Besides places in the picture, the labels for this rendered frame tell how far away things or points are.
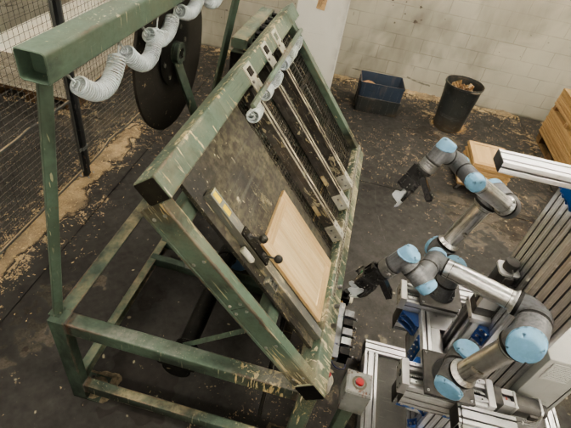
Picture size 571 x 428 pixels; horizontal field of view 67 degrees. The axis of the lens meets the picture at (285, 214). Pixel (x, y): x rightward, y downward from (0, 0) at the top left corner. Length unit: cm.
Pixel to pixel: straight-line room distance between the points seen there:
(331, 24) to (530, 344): 457
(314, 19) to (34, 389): 457
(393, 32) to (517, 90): 206
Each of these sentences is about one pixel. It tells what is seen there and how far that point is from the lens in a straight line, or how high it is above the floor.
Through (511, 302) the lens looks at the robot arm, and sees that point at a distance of 177.
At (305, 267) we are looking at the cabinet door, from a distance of 231.
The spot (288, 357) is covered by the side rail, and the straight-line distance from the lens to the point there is 197.
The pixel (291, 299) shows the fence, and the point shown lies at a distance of 206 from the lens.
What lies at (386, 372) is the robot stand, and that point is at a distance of 311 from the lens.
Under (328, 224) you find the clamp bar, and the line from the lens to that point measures 265.
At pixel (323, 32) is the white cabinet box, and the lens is 564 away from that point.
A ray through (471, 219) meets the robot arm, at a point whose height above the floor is 146.
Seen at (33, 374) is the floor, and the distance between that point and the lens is 330.
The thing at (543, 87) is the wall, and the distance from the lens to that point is 770.
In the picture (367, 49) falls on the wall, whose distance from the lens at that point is 714.
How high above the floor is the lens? 275
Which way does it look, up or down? 41 degrees down
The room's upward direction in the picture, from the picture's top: 11 degrees clockwise
